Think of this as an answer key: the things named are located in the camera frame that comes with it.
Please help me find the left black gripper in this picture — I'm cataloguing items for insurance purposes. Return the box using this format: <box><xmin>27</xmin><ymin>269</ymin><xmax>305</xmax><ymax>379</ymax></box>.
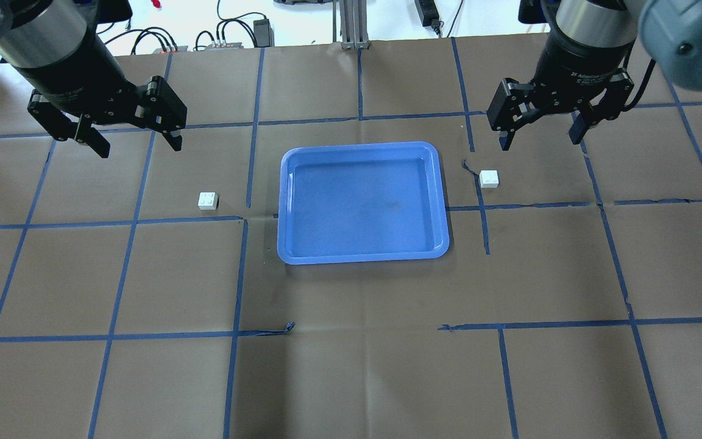
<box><xmin>27</xmin><ymin>57</ymin><xmax>188</xmax><ymax>159</ymax></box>

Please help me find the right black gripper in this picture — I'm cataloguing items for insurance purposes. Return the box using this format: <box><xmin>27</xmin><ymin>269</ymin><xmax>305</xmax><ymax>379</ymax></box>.
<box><xmin>486</xmin><ymin>55</ymin><xmax>634</xmax><ymax>152</ymax></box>

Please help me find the white block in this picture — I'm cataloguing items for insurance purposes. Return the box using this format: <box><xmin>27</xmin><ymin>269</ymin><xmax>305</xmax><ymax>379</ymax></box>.
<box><xmin>478</xmin><ymin>170</ymin><xmax>500</xmax><ymax>188</ymax></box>
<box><xmin>197</xmin><ymin>191</ymin><xmax>219</xmax><ymax>210</ymax></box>

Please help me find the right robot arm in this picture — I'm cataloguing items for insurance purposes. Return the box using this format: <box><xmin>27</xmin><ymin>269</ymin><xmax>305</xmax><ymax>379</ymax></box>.
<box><xmin>486</xmin><ymin>1</ymin><xmax>702</xmax><ymax>151</ymax></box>

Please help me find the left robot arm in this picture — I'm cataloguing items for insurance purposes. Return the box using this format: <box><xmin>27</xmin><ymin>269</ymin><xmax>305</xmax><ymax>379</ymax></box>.
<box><xmin>0</xmin><ymin>1</ymin><xmax>187</xmax><ymax>158</ymax></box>

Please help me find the blue plastic tray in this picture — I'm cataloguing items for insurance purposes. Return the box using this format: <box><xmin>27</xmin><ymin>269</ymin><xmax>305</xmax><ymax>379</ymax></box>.
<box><xmin>277</xmin><ymin>141</ymin><xmax>450</xmax><ymax>265</ymax></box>

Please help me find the grey USB hub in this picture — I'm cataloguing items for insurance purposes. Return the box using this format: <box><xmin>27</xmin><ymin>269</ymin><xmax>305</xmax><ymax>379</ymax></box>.
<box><xmin>194</xmin><ymin>42</ymin><xmax>244</xmax><ymax>52</ymax></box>

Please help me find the brown paper table cover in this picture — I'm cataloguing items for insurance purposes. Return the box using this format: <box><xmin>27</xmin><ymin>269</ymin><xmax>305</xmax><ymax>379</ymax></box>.
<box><xmin>0</xmin><ymin>34</ymin><xmax>702</xmax><ymax>438</ymax></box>

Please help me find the black power adapter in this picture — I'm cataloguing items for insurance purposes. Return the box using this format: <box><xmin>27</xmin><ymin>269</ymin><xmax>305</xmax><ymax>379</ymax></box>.
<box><xmin>252</xmin><ymin>18</ymin><xmax>275</xmax><ymax>48</ymax></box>

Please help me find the aluminium frame post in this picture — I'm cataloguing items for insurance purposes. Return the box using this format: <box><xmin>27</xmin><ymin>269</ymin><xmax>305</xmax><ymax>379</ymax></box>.
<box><xmin>332</xmin><ymin>1</ymin><xmax>371</xmax><ymax>51</ymax></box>

